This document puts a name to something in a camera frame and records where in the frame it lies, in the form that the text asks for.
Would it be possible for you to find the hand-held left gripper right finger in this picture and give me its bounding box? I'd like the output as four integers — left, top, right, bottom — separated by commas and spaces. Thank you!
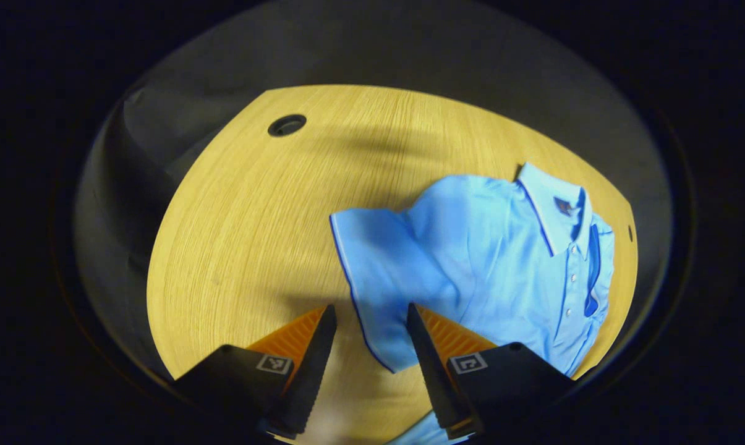
406, 302, 577, 441

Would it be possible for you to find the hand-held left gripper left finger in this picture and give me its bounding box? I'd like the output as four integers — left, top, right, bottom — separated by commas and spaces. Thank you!
171, 303, 339, 441

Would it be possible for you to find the light blue T-shirt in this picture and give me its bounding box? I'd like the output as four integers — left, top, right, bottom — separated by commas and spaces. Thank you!
329, 162, 615, 445

